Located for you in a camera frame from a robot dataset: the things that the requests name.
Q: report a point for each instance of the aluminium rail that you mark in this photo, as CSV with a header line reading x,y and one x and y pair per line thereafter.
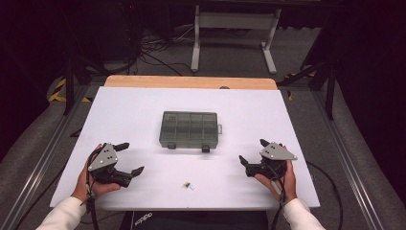
x,y
354,166
41,159

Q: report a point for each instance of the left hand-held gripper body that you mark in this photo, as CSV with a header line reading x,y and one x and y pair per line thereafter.
x,y
102,158

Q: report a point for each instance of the grey transparent compartment box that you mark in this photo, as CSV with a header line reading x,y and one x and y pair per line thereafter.
x,y
189,129

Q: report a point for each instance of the wooden table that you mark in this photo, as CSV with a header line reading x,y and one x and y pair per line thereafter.
x,y
191,82

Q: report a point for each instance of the white metal stand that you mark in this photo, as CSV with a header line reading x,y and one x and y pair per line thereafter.
x,y
234,20

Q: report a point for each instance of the person's left hand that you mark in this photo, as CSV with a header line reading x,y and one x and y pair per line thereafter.
x,y
95,189

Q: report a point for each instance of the person's right hand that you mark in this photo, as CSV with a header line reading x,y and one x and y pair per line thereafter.
x,y
289,183

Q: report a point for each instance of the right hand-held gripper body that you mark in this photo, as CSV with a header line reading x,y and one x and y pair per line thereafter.
x,y
277,154

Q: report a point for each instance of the white board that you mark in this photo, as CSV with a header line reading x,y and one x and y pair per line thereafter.
x,y
134,111

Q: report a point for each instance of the yellow and black striped tape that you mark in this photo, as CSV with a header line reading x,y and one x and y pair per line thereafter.
x,y
57,92

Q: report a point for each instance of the black metal stand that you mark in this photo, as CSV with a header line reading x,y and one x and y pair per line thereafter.
x,y
330,92
69,86

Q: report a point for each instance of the person's dark clothing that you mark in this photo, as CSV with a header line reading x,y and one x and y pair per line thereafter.
x,y
198,220

